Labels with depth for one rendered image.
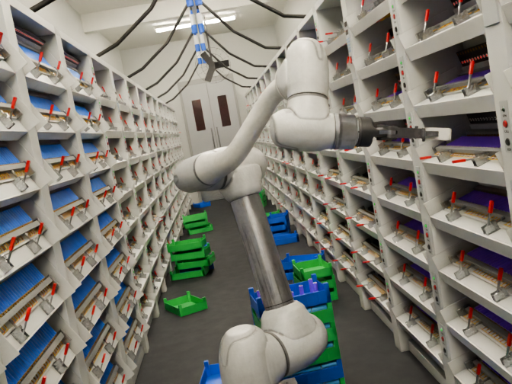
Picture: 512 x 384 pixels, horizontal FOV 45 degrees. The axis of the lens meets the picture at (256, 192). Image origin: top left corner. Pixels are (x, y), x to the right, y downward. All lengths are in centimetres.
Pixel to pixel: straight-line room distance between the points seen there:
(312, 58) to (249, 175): 59
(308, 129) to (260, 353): 73
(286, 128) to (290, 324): 73
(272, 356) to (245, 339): 10
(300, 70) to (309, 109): 10
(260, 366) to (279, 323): 17
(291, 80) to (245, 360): 83
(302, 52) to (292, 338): 90
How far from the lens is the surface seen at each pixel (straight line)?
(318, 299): 256
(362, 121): 155
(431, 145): 220
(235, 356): 190
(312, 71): 155
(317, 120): 151
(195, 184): 193
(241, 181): 201
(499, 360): 199
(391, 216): 292
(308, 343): 203
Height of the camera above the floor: 114
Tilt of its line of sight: 6 degrees down
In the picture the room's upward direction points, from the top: 10 degrees counter-clockwise
